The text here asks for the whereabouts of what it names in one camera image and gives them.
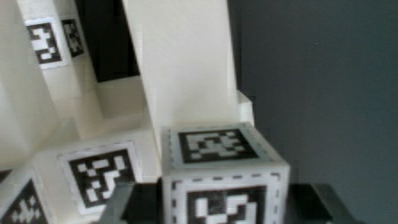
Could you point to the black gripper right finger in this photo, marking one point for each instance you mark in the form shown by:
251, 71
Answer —
315, 205

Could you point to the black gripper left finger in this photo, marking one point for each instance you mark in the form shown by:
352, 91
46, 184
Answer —
134, 205

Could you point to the white chair leg with tag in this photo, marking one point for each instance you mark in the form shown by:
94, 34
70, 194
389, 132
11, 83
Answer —
224, 176

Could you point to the white chair backrest part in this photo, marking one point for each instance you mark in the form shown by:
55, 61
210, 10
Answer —
182, 41

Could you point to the white tagged nut cube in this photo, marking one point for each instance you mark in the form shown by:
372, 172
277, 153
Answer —
59, 187

